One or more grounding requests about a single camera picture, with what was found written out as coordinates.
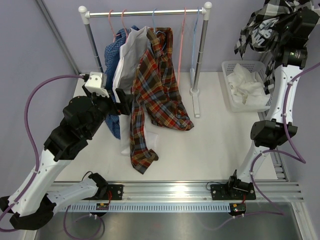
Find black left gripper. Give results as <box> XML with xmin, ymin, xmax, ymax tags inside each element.
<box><xmin>83</xmin><ymin>84</ymin><xmax>134</xmax><ymax>138</ymax></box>

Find blue hanger on rack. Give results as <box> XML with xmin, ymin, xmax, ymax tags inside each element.
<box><xmin>152</xmin><ymin>8</ymin><xmax>173</xmax><ymax>56</ymax></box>

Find red brown plaid shirt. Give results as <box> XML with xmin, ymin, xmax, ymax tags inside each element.
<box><xmin>129</xmin><ymin>27</ymin><xmax>194</xmax><ymax>174</ymax></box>

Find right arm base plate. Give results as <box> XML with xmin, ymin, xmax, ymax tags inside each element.
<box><xmin>209</xmin><ymin>183</ymin><xmax>257</xmax><ymax>201</ymax></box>

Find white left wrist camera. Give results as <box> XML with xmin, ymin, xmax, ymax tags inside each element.
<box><xmin>84</xmin><ymin>71</ymin><xmax>110</xmax><ymax>98</ymax></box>

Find blue checked shirt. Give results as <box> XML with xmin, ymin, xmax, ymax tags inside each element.
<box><xmin>104</xmin><ymin>25</ymin><xmax>139</xmax><ymax>140</ymax></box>

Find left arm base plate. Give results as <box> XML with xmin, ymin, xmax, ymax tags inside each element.
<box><xmin>86</xmin><ymin>184</ymin><xmax>124</xmax><ymax>201</ymax></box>

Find metal clothes rack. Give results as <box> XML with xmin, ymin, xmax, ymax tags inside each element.
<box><xmin>78</xmin><ymin>1</ymin><xmax>212</xmax><ymax>118</ymax></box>

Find white slotted cable duct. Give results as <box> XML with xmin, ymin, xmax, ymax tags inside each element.
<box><xmin>68</xmin><ymin>202</ymin><xmax>231</xmax><ymax>213</ymax></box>

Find blue plastic hanger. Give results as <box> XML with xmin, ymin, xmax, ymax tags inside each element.
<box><xmin>189</xmin><ymin>7</ymin><xmax>200</xmax><ymax>84</ymax></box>

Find white linen shirt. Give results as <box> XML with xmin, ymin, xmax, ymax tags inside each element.
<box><xmin>227</xmin><ymin>63</ymin><xmax>270</xmax><ymax>108</ymax></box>

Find white plastic basket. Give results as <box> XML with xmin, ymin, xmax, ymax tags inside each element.
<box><xmin>221</xmin><ymin>60</ymin><xmax>272</xmax><ymax>113</ymax></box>

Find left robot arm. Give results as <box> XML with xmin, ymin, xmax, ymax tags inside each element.
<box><xmin>0</xmin><ymin>86</ymin><xmax>134</xmax><ymax>231</ymax></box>

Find pink hanger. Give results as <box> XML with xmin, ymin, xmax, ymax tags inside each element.
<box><xmin>121</xmin><ymin>8</ymin><xmax>131</xmax><ymax>45</ymax></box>
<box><xmin>177</xmin><ymin>7</ymin><xmax>187</xmax><ymax>86</ymax></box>
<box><xmin>108</xmin><ymin>9</ymin><xmax>121</xmax><ymax>42</ymax></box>

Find purple floor cable left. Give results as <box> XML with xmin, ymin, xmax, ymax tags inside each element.
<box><xmin>62</xmin><ymin>204</ymin><xmax>106</xmax><ymax>238</ymax></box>

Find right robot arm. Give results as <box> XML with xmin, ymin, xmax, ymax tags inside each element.
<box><xmin>211</xmin><ymin>7</ymin><xmax>320</xmax><ymax>200</ymax></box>

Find black white checked shirt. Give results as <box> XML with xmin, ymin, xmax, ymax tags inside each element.
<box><xmin>234</xmin><ymin>0</ymin><xmax>320</xmax><ymax>95</ymax></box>

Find white hanging shirt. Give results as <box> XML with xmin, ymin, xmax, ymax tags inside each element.
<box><xmin>112</xmin><ymin>26</ymin><xmax>149</xmax><ymax>157</ymax></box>

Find aluminium mounting rail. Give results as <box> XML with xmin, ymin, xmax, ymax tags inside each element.
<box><xmin>47</xmin><ymin>179</ymin><xmax>305</xmax><ymax>204</ymax></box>

